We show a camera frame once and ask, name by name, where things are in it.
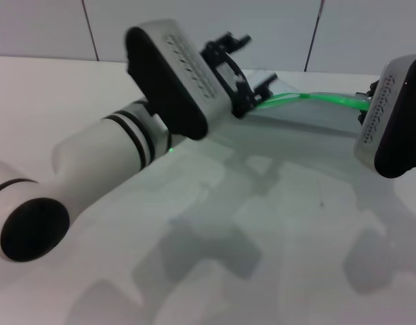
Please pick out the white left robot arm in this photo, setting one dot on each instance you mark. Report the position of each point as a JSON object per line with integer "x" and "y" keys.
{"x": 93, "y": 159}

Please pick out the clear green-zip document bag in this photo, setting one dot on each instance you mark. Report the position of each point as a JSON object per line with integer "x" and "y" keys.
{"x": 313, "y": 113}

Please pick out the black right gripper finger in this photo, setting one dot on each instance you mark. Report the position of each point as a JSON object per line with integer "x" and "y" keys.
{"x": 362, "y": 118}
{"x": 361, "y": 94}

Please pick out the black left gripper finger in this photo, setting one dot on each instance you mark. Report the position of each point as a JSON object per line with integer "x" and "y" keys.
{"x": 245, "y": 100}
{"x": 230, "y": 40}

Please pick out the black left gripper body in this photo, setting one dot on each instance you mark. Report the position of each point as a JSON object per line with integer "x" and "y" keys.
{"x": 225, "y": 71}

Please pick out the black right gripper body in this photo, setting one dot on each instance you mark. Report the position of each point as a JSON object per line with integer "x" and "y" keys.
{"x": 373, "y": 89}

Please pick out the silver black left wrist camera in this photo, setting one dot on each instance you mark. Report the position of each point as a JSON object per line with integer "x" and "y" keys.
{"x": 181, "y": 78}

